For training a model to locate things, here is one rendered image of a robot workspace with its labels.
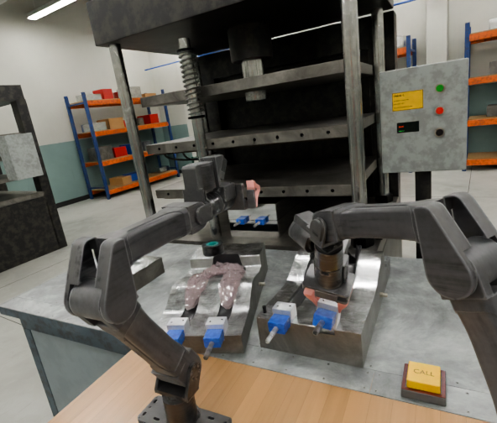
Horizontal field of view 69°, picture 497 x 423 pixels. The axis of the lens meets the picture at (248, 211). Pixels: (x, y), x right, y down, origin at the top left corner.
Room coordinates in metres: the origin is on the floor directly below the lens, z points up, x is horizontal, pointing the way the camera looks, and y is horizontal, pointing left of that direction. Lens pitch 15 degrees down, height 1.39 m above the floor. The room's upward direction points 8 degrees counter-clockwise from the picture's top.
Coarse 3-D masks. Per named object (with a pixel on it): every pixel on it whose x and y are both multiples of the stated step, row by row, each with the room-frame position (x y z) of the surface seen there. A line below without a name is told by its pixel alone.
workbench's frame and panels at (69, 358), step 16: (32, 320) 1.20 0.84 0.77; (48, 320) 1.15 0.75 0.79; (32, 336) 1.31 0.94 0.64; (48, 336) 1.26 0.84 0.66; (64, 336) 1.20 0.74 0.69; (80, 336) 1.15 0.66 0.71; (96, 336) 1.03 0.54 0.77; (112, 336) 0.99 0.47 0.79; (32, 352) 1.33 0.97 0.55; (48, 352) 1.28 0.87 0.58; (64, 352) 1.22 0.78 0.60; (80, 352) 1.17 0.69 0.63; (96, 352) 1.13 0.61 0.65; (112, 352) 1.08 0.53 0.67; (48, 368) 1.30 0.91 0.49; (64, 368) 1.24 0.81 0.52; (80, 368) 1.19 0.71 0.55; (96, 368) 1.14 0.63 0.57; (48, 384) 1.31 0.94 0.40; (64, 384) 1.26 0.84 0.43; (80, 384) 1.20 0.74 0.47; (48, 400) 1.33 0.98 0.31; (64, 400) 1.28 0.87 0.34
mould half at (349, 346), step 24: (360, 264) 0.96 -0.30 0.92; (384, 264) 1.01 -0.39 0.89; (288, 288) 0.96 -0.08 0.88; (360, 288) 0.89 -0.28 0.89; (384, 288) 0.99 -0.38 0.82; (312, 312) 0.80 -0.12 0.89; (360, 312) 0.77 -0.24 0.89; (264, 336) 0.81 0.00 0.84; (288, 336) 0.78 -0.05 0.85; (312, 336) 0.74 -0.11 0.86; (336, 336) 0.72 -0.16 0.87; (360, 336) 0.69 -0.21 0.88; (336, 360) 0.72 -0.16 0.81; (360, 360) 0.69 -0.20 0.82
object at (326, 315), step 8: (320, 304) 0.74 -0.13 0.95; (328, 304) 0.73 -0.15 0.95; (336, 304) 0.74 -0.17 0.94; (320, 312) 0.72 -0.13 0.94; (328, 312) 0.72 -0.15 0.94; (336, 312) 0.72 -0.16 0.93; (320, 320) 0.70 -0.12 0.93; (328, 320) 0.69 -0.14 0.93; (336, 320) 0.72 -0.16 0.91; (320, 328) 0.66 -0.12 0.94; (328, 328) 0.69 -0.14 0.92
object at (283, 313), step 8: (280, 304) 0.82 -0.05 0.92; (288, 304) 0.81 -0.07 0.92; (280, 312) 0.79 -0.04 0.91; (288, 312) 0.78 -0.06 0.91; (272, 320) 0.77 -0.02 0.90; (280, 320) 0.77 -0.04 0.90; (288, 320) 0.77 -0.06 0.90; (272, 328) 0.76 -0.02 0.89; (280, 328) 0.75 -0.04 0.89; (288, 328) 0.76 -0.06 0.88; (272, 336) 0.72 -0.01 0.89
